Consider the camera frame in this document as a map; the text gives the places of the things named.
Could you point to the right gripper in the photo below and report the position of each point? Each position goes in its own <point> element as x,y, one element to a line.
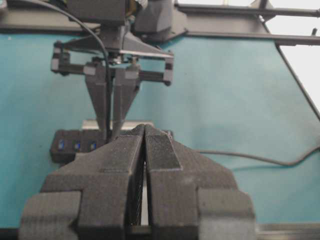
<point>115,41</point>

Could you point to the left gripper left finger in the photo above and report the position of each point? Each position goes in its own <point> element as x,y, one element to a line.
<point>95,197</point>

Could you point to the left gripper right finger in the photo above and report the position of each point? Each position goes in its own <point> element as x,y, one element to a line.
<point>191,197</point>

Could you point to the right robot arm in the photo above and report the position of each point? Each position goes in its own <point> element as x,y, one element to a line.
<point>152,21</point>

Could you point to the black multi-port USB hub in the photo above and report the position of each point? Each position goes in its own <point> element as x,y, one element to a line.
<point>67,143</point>

